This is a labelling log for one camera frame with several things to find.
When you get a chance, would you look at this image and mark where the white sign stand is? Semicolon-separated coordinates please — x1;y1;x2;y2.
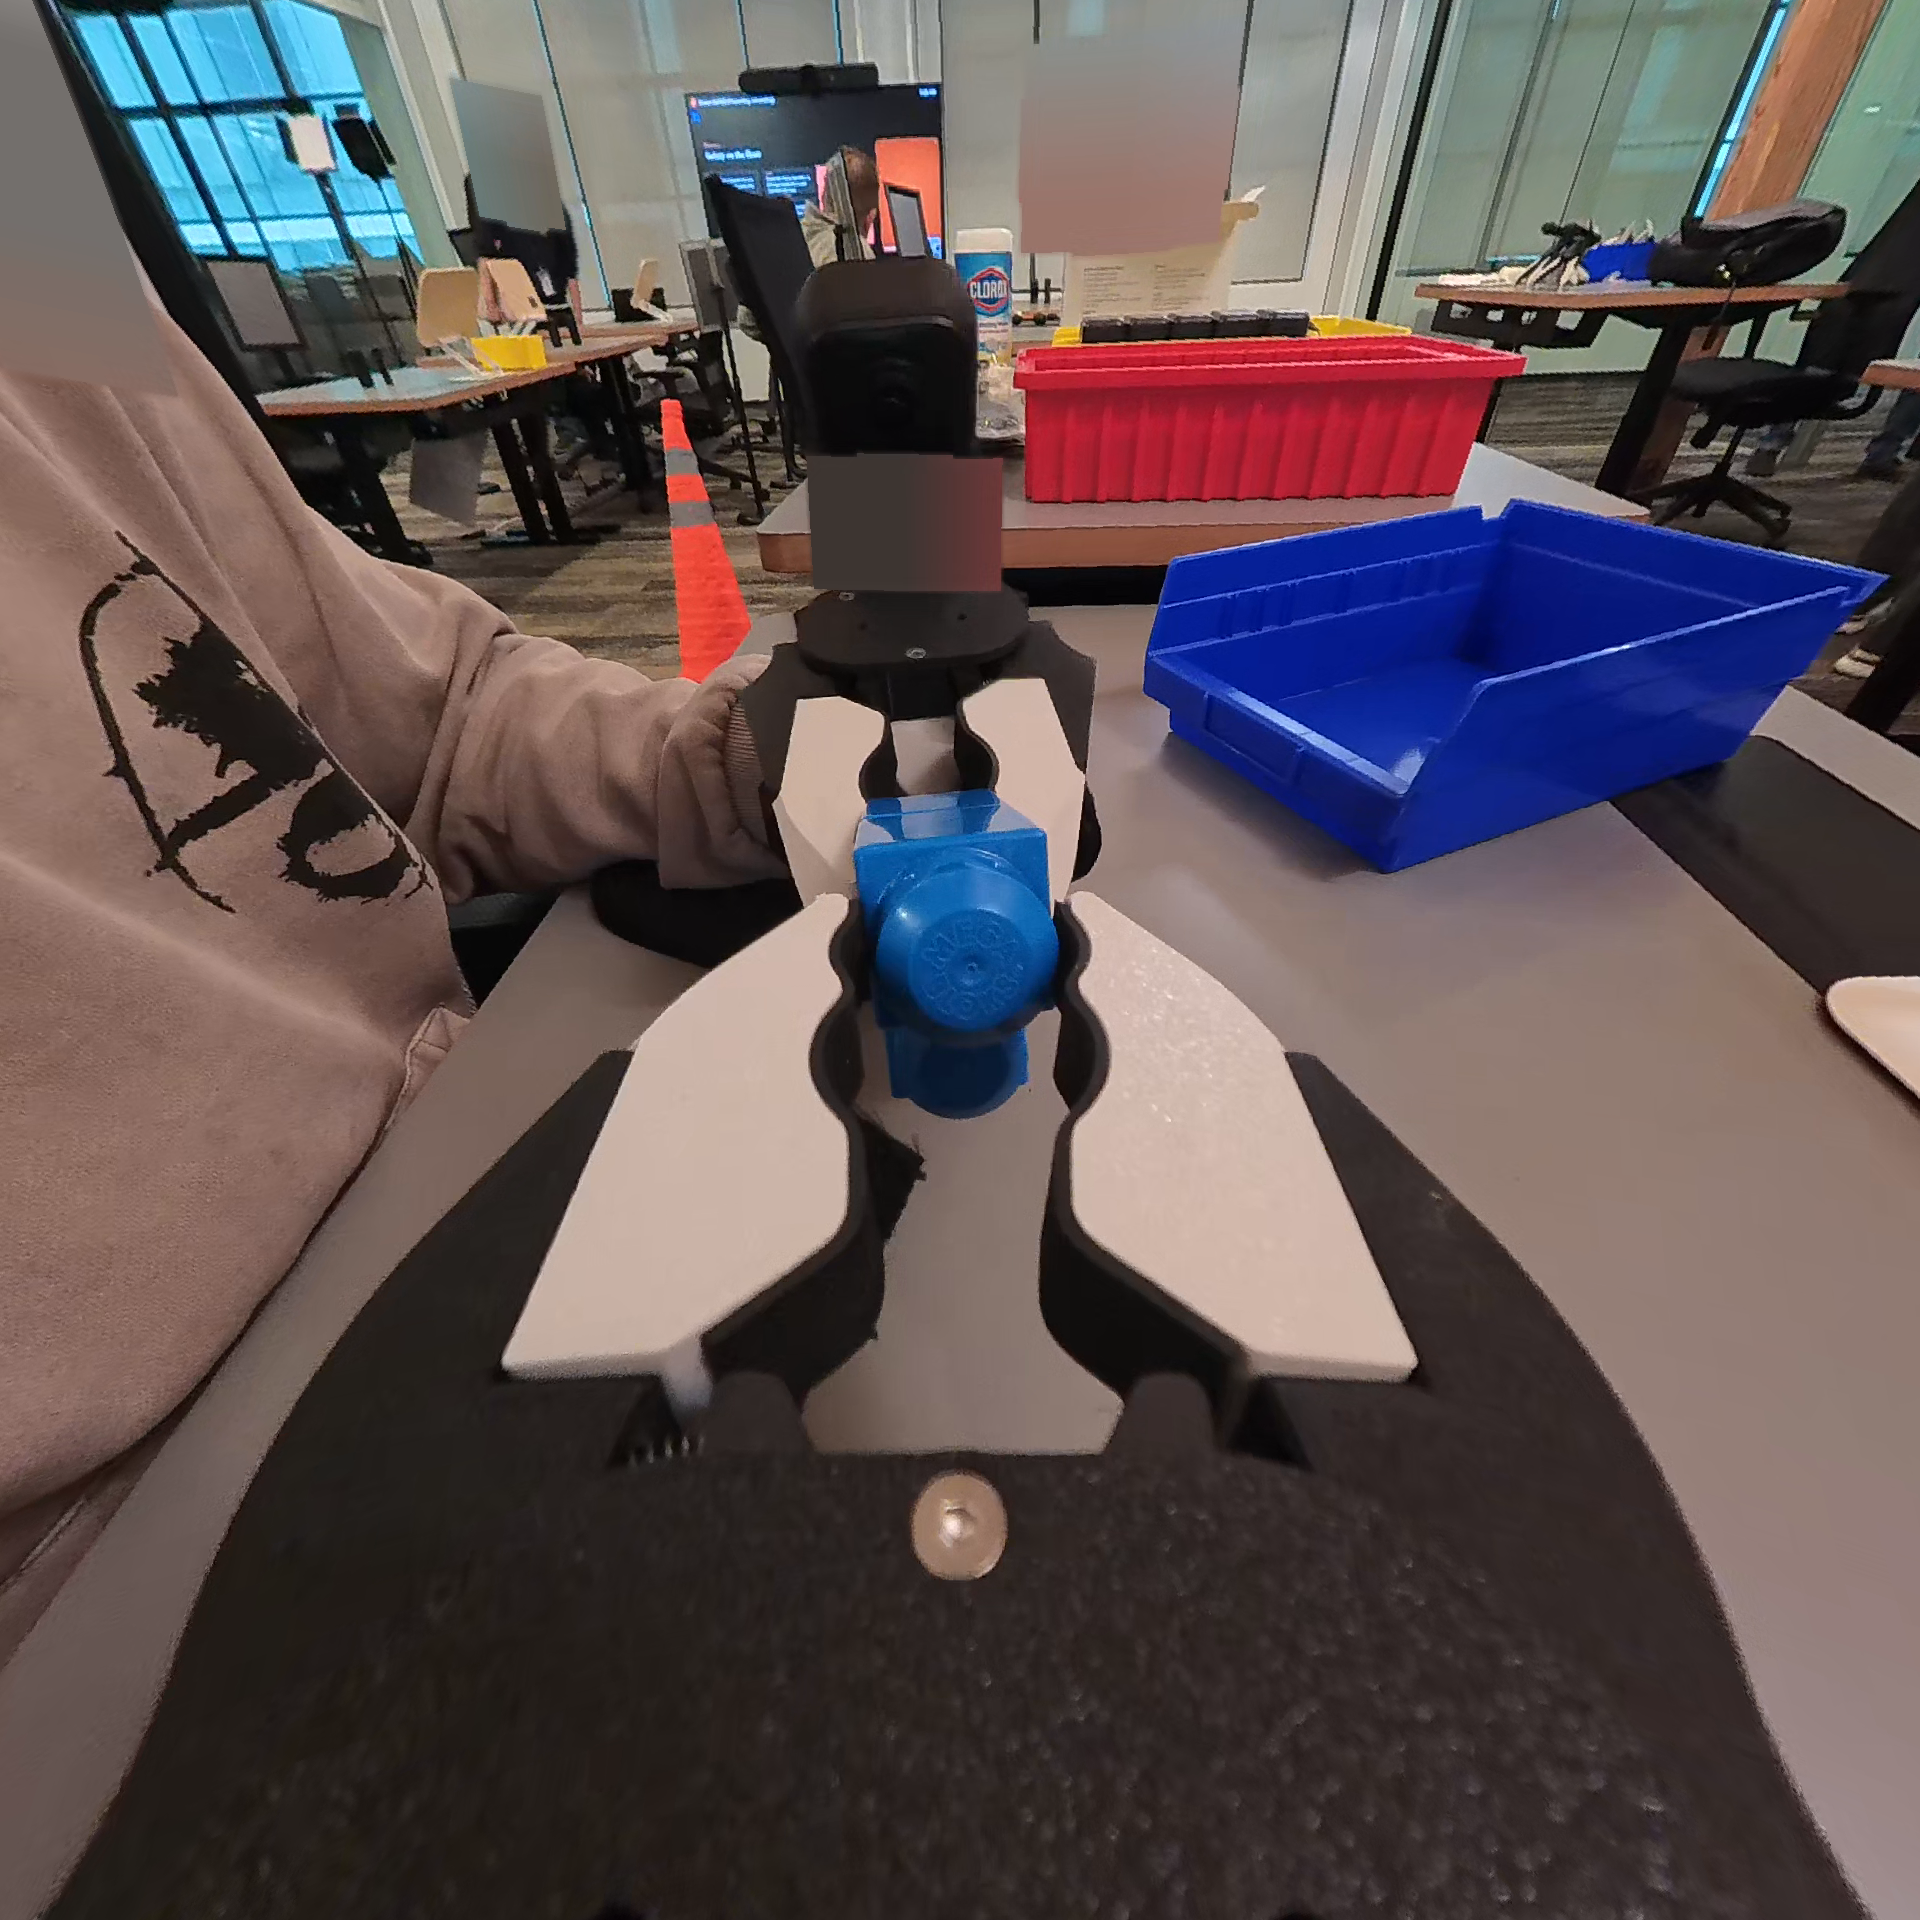
1822;974;1920;1107

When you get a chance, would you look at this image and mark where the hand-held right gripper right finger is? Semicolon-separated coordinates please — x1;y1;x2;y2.
1036;891;1423;1406

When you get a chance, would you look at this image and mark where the cluttered wooden desk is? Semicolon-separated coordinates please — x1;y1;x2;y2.
1414;279;1850;502

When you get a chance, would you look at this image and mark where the wooden pillar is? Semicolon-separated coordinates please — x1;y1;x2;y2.
1710;0;1892;226

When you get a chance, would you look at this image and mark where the black plastic bin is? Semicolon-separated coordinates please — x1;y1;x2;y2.
1079;306;1314;343

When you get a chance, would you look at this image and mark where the black office chair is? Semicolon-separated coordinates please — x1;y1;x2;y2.
1637;193;1920;545

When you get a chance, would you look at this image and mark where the black leaning board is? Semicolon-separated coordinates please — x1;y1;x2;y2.
702;177;819;483

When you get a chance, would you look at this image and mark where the black bag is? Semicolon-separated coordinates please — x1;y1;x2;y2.
1647;199;1850;293

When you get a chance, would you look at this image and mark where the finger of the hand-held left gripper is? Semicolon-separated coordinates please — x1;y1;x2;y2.
951;679;1088;887
773;691;904;906

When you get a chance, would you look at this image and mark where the blue plastic bin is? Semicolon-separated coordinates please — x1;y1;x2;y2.
1145;497;1888;877

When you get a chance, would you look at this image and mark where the white wipes canister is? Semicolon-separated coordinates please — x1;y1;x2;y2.
951;229;1019;356

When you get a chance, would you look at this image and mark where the blue one-stud mega block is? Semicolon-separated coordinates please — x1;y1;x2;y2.
847;786;1061;1039

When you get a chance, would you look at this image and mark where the black wrist rest pad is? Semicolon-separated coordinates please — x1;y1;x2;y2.
586;809;1106;971

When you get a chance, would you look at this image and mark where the red plastic bin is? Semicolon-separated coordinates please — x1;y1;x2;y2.
1010;335;1531;504

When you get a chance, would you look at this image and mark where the person's left forearm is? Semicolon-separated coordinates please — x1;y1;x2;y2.
374;578;792;904

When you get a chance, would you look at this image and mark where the wooden desk with black legs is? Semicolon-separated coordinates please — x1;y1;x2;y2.
256;324;702;551

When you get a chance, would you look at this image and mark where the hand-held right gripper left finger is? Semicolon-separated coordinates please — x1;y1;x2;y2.
498;891;926;1420

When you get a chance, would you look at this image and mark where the beige cardboard box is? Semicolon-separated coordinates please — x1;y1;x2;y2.
1068;188;1269;320

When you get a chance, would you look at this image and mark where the orange traffic cone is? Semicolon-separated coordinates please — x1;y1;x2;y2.
661;397;750;686

